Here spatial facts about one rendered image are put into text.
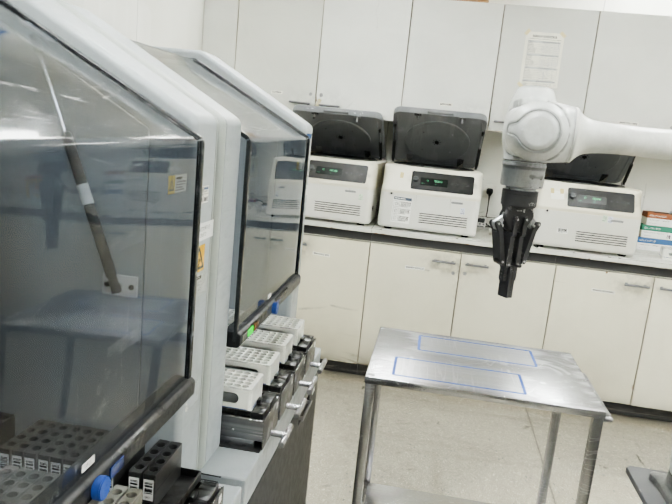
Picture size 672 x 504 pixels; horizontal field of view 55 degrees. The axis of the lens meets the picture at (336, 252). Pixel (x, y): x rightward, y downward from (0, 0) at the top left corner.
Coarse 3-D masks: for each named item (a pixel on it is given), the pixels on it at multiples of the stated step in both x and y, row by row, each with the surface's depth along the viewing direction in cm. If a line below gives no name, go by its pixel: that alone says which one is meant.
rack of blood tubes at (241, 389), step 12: (228, 372) 149; (240, 372) 151; (252, 372) 151; (228, 384) 144; (240, 384) 143; (252, 384) 144; (228, 396) 150; (240, 396) 142; (252, 396) 142; (240, 408) 142; (252, 408) 144
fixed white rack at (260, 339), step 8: (256, 336) 176; (264, 336) 177; (272, 336) 177; (280, 336) 178; (288, 336) 178; (248, 344) 172; (256, 344) 172; (264, 344) 172; (272, 344) 171; (280, 344) 171; (288, 344) 174; (280, 352) 171; (288, 352) 176; (280, 360) 172
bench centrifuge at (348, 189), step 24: (312, 120) 386; (336, 120) 380; (360, 120) 376; (312, 144) 412; (336, 144) 406; (360, 144) 401; (384, 144) 397; (312, 168) 370; (336, 168) 370; (360, 168) 368; (384, 168) 406; (312, 192) 370; (336, 192) 368; (360, 192) 365; (312, 216) 373; (336, 216) 370; (360, 216) 367
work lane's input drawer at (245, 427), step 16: (272, 400) 148; (224, 416) 141; (240, 416) 141; (256, 416) 141; (272, 416) 148; (224, 432) 142; (240, 432) 141; (256, 432) 141; (272, 432) 147; (288, 432) 147
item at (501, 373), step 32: (384, 352) 187; (416, 352) 189; (448, 352) 192; (480, 352) 195; (512, 352) 198; (544, 352) 201; (384, 384) 167; (416, 384) 166; (448, 384) 167; (480, 384) 170; (512, 384) 172; (544, 384) 174; (576, 384) 176; (608, 416) 166; (544, 480) 209
